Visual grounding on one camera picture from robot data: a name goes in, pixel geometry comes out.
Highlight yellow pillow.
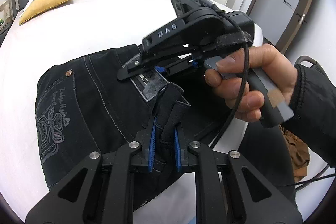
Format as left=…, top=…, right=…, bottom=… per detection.
left=19, top=0, right=72, bottom=25

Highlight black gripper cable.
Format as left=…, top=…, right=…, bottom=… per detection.
left=199, top=0, right=251, bottom=148

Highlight person right hand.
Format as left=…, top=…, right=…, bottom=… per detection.
left=204, top=44, right=297, bottom=127

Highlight black sleeve right forearm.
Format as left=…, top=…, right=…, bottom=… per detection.
left=282, top=64, right=336, bottom=168

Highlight black jeans pants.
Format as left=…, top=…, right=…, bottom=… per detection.
left=35, top=44, right=237, bottom=212

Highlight dark grey nightstand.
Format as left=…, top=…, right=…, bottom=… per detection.
left=0, top=21, right=13, bottom=47

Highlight brown crumpled cloth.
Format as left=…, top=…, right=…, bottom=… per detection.
left=279, top=126, right=310, bottom=182

